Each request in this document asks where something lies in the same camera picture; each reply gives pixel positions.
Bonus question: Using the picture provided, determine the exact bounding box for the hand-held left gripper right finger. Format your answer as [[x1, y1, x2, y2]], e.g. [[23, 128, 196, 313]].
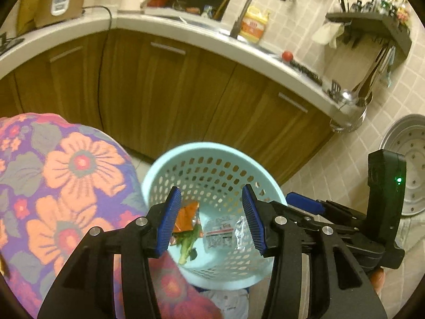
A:
[[242, 184, 387, 319]]

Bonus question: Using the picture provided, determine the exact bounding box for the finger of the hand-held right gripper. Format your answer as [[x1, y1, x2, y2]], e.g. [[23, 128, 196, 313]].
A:
[[286, 192, 367, 221], [292, 215, 369, 240]]

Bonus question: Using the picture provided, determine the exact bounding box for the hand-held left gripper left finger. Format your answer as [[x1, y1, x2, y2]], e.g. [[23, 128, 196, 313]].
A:
[[37, 187, 182, 319]]

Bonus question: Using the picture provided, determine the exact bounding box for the clear plastic wrap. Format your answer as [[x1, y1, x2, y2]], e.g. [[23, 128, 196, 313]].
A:
[[232, 215, 254, 251]]

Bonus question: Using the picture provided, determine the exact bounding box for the green vegetable scrap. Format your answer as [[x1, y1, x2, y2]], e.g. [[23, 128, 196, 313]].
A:
[[171, 223, 204, 266]]

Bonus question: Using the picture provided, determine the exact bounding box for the clear plastic pack white label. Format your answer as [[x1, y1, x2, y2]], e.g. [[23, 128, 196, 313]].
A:
[[203, 217, 235, 250]]

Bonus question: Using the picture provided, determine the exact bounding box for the light blue perforated plastic basket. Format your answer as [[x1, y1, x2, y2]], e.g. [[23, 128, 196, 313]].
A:
[[141, 142, 288, 289]]

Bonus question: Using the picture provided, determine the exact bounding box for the person's right hand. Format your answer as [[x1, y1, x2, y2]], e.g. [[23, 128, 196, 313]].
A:
[[369, 267, 386, 299]]

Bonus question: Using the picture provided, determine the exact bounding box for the round perforated metal steamer tray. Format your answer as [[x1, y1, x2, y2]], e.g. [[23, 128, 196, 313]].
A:
[[379, 115, 425, 216]]

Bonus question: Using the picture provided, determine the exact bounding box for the white plastic bag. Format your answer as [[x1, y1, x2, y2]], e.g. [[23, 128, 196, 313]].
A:
[[199, 288, 249, 319]]

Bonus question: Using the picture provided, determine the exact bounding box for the steel ladle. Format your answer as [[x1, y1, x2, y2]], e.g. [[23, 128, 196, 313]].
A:
[[338, 45, 389, 107]]

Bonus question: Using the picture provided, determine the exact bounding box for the floral purple orange cloth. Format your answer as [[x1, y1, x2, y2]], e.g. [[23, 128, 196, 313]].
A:
[[0, 113, 223, 319]]

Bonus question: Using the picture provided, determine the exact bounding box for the wooden kitchen cabinet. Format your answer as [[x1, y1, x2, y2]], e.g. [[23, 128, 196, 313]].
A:
[[0, 28, 336, 187]]

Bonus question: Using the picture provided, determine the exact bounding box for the dark long bumpy object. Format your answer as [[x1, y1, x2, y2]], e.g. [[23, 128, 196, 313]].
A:
[[290, 59, 323, 85]]

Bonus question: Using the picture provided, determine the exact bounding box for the white hanging cloth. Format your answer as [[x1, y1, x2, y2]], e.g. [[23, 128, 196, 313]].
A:
[[312, 22, 344, 49]]

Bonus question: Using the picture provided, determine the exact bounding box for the row of condiment bottles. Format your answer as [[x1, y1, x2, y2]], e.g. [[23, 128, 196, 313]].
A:
[[355, 0, 410, 24]]

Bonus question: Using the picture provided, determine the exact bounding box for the yellow detergent bottle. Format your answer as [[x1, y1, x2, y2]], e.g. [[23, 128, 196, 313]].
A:
[[238, 6, 270, 44]]

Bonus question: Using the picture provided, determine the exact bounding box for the steel sink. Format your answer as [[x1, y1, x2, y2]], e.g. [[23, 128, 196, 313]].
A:
[[146, 7, 276, 57]]

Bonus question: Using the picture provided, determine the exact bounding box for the steel kitchen faucet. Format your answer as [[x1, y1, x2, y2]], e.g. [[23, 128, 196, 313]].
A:
[[221, 0, 256, 39]]

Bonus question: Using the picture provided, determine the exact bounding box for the black gas stove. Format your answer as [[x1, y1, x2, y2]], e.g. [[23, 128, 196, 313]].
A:
[[0, 33, 25, 57]]

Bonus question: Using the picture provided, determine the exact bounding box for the steel wire strainer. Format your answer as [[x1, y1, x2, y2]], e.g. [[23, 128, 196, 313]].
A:
[[330, 101, 368, 134]]

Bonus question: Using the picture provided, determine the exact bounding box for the steel cabinet handle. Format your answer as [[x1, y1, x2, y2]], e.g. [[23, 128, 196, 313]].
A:
[[150, 42, 186, 55], [278, 92, 309, 112], [49, 46, 83, 62]]

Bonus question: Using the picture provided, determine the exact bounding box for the black wall shelf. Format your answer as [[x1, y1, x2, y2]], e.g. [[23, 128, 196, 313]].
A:
[[326, 11, 412, 57]]

